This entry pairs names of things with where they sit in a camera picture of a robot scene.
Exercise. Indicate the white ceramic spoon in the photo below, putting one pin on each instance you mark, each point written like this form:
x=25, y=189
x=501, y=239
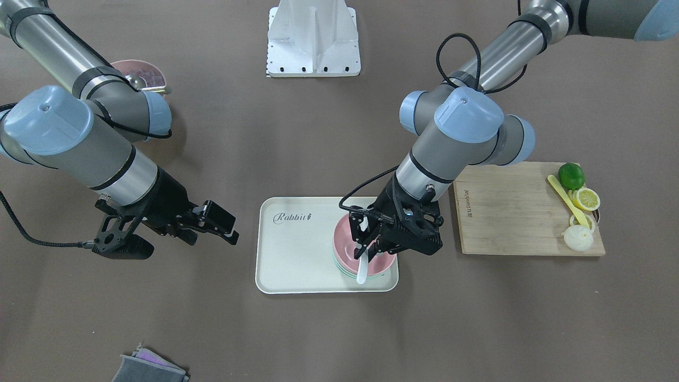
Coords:
x=363, y=263

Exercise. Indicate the lemon slice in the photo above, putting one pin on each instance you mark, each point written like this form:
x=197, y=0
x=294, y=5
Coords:
x=586, y=199

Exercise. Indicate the yellow plastic spoon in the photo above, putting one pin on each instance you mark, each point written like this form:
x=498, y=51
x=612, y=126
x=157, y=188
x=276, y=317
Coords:
x=579, y=215

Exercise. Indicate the large pink bowl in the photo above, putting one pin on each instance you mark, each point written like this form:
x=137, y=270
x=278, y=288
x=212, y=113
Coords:
x=149, y=72

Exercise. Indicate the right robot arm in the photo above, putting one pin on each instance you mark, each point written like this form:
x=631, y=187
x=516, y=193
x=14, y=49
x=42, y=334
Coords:
x=87, y=125

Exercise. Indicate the metal utensil in bowl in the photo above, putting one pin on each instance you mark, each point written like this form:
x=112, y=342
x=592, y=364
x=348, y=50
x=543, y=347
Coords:
x=138, y=83

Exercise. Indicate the green lime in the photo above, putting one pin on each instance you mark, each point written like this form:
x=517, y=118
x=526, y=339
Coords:
x=571, y=176

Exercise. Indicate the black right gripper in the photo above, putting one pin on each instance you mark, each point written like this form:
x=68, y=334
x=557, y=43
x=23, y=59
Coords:
x=168, y=200

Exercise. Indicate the wooden cutting board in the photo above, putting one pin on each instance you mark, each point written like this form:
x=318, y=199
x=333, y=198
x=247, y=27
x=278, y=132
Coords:
x=513, y=210

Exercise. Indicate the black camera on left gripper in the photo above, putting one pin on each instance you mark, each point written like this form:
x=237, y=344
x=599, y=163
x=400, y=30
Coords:
x=362, y=219

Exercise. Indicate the cream serving tray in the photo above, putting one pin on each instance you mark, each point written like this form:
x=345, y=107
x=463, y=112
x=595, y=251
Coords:
x=305, y=246

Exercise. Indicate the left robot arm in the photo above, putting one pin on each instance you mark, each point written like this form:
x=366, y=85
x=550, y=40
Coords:
x=458, y=124

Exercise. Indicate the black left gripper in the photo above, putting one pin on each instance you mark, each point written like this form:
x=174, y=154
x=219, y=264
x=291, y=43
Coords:
x=383, y=218

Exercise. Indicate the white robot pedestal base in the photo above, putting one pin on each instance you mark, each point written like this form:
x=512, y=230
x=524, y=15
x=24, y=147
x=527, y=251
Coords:
x=312, y=39

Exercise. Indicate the white onion piece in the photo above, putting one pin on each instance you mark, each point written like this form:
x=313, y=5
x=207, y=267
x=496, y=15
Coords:
x=578, y=238

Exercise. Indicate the grey folded cloth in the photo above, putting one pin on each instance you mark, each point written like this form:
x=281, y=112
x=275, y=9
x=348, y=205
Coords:
x=146, y=365

